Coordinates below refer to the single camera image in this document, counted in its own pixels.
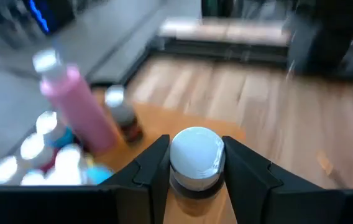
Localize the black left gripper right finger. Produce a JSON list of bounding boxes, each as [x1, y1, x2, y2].
[[222, 136, 345, 224]]

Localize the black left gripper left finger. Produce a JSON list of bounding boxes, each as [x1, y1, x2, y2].
[[100, 134, 172, 224]]

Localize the dark red small paint bottle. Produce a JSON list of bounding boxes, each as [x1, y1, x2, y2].
[[104, 85, 145, 144]]

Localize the black handled paint brush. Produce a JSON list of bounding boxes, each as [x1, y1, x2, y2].
[[316, 150, 350, 190]]

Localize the yellow small paint bottle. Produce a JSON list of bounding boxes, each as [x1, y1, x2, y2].
[[53, 144, 95, 175]]

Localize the pink large paint bottle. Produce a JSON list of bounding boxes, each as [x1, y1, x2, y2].
[[32, 48, 125, 156]]

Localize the blue small paint bottle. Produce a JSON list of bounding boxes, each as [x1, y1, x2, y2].
[[35, 110, 75, 149]]

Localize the maroon small paint bottle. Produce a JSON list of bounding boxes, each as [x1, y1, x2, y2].
[[19, 133, 56, 174]]

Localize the green small paint bottle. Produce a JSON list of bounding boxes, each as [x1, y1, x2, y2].
[[0, 155, 19, 186]]

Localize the orange translucent plastic bin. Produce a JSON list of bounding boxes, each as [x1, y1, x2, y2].
[[0, 85, 248, 224]]

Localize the black device blue light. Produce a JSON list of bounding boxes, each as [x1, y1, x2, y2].
[[21, 0, 76, 35]]

